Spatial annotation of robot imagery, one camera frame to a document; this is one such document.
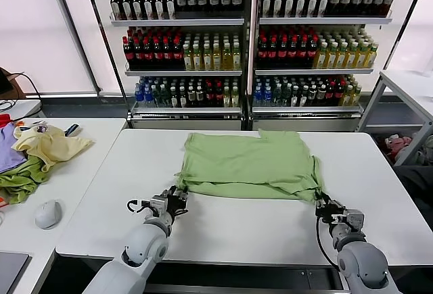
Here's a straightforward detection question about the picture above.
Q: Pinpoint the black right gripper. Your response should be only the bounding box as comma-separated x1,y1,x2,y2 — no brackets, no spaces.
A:
315,192,346,223

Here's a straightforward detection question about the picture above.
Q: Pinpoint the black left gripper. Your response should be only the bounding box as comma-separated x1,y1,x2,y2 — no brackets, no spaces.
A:
161,187,189,217

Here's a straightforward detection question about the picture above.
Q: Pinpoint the light green polo shirt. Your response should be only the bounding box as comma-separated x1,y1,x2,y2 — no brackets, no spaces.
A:
174,128,325,205

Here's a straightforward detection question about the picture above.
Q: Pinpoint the pink clothes heap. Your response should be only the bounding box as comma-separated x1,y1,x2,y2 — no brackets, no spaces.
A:
385,134,413,160

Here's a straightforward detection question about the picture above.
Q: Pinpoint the grey green clothes heap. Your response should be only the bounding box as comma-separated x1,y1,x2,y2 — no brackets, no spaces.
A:
414,137,433,165

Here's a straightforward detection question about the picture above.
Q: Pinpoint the dark fabric object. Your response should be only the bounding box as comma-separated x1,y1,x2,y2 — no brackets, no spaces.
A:
394,164,433,214

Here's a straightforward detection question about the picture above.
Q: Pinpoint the blue white striped item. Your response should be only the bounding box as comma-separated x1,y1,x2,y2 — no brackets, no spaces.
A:
64,123,83,138

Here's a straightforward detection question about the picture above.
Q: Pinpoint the white computer mouse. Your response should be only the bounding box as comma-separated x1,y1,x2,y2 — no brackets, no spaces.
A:
35,199,64,230

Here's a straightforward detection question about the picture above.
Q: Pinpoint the white-cap yellow drink bottle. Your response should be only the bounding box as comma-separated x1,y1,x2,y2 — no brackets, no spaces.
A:
211,43,222,70
231,43,242,70
191,43,202,70
181,43,192,70
202,43,212,70
221,43,232,70

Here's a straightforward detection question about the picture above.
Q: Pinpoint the pale yellow garment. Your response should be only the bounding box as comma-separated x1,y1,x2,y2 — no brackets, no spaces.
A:
12,124,95,173

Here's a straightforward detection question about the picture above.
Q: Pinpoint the red-cap cola bottle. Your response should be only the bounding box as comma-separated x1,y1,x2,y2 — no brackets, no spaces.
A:
257,36,269,68
161,37,172,70
267,36,279,68
288,36,299,68
277,36,289,68
141,37,152,70
132,37,143,70
122,37,133,70
152,37,162,70
298,36,309,68
308,36,319,68
171,37,182,70

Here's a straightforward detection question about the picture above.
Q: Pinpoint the white metal side table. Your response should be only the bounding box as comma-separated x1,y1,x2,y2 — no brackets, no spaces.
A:
357,70,433,173

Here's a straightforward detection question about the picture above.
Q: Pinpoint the green-cap yellow tea bottle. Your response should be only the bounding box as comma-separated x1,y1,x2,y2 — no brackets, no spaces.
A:
326,41,337,69
366,41,377,69
316,41,327,69
346,41,357,69
356,41,367,69
336,41,346,69

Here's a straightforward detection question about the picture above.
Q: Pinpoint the crumpled green garment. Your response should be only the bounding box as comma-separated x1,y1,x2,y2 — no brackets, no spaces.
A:
0,154,51,205

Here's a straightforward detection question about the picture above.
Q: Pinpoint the beverage shelf unit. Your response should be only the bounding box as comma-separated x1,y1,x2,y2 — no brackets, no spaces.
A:
107,0,253,132
252,0,398,133

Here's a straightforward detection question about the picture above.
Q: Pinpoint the black diagonal pole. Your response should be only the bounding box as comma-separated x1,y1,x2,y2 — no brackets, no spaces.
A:
381,0,432,72
82,0,133,122

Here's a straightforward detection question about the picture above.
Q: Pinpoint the purple garment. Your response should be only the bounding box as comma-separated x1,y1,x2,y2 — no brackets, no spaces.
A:
0,123,30,175

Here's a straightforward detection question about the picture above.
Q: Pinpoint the brown cardboard box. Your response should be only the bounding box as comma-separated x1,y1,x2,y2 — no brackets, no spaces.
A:
0,66,24,99

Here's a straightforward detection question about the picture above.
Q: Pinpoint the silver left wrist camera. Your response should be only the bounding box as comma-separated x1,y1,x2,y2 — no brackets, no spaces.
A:
148,195,169,214

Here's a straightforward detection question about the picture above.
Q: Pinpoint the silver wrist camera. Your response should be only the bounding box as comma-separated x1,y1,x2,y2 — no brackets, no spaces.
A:
148,195,169,214
344,208,365,230

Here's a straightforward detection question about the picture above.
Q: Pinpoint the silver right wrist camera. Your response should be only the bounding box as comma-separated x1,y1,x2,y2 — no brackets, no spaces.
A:
344,208,365,230

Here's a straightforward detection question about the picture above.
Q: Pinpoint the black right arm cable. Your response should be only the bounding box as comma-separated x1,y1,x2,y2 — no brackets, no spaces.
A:
315,217,341,272

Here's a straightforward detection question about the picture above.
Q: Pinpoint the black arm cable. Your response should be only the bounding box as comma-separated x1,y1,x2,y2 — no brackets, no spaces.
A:
127,198,152,214
315,217,341,272

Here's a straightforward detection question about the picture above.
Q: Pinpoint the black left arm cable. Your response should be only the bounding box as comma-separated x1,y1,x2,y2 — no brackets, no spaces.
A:
127,198,152,214

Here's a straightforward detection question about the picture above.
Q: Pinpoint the thin black power cable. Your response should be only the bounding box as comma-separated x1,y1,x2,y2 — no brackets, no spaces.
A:
12,72,45,119

